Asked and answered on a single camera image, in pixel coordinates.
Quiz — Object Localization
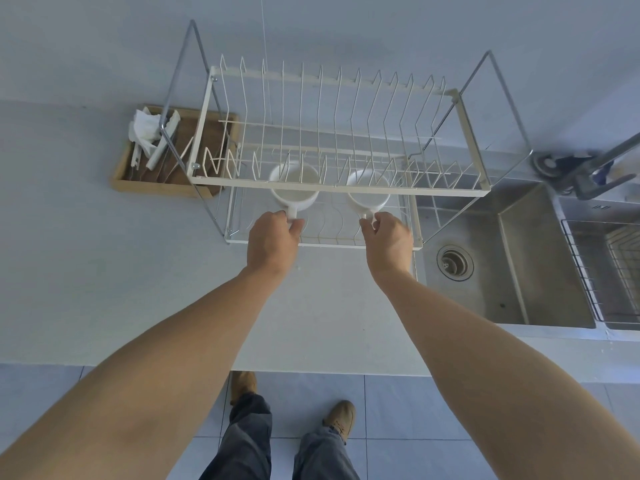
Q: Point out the thin white hanging cord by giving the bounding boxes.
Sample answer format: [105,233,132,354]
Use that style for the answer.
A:
[259,0,273,118]

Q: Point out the metal kitchen faucet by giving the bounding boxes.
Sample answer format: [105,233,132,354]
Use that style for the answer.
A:
[531,132,640,201]

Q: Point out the crumpled white tissue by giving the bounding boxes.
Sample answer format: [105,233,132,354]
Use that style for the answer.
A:
[128,108,167,146]

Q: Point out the person's left brown shoe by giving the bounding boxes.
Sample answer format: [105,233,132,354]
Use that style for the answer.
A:
[229,371,259,406]

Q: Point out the round metal sink drain strainer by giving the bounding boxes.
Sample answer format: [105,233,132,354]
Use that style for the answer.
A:
[436,244,475,282]

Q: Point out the person's right hand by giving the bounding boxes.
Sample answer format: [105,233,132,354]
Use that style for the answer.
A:
[360,212,415,286]

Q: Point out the person's right forearm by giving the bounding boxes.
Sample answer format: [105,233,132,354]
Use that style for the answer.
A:
[372,269,640,480]

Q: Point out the person's right brown shoe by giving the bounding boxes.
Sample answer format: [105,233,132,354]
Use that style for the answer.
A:
[322,400,357,446]

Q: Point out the wooden tray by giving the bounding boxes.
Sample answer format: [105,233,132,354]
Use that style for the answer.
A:
[110,105,241,199]

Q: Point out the white two-tier wire dish rack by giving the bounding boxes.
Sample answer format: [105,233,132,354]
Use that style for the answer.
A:
[159,20,534,250]

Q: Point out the person's grey trousers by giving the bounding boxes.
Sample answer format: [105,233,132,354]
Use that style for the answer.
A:
[199,392,361,480]

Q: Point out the white plastic utensil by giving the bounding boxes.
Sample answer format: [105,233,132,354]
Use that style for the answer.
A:
[144,112,182,171]

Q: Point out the person's left hand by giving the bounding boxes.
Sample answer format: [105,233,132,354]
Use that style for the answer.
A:
[247,211,306,281]

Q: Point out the white ceramic cup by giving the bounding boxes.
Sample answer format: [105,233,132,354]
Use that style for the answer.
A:
[345,169,391,221]
[268,162,321,224]

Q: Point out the person's brown shoe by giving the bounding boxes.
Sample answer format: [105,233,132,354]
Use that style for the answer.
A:
[322,400,357,446]
[229,371,259,406]

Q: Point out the stainless steel sink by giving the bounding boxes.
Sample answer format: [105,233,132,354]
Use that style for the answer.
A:
[416,179,640,331]

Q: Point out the wire sink basket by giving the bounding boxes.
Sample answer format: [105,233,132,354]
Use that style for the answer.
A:
[560,219,640,326]

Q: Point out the person's left forearm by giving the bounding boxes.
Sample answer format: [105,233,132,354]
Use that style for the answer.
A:
[0,266,282,480]

